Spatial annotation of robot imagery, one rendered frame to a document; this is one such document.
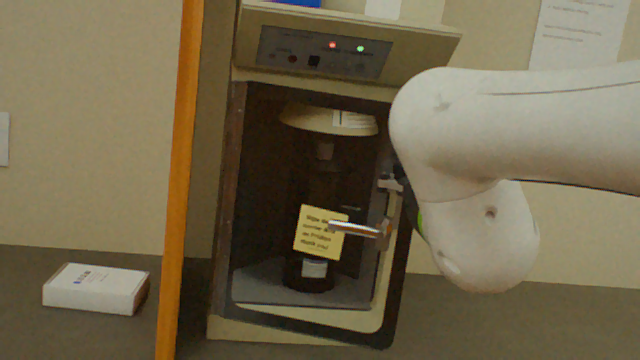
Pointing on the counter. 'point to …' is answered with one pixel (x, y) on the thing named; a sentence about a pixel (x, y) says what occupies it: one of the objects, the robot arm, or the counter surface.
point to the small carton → (383, 8)
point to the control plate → (279, 37)
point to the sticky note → (311, 232)
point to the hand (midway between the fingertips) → (400, 164)
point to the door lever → (362, 228)
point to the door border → (229, 197)
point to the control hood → (418, 41)
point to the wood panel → (180, 175)
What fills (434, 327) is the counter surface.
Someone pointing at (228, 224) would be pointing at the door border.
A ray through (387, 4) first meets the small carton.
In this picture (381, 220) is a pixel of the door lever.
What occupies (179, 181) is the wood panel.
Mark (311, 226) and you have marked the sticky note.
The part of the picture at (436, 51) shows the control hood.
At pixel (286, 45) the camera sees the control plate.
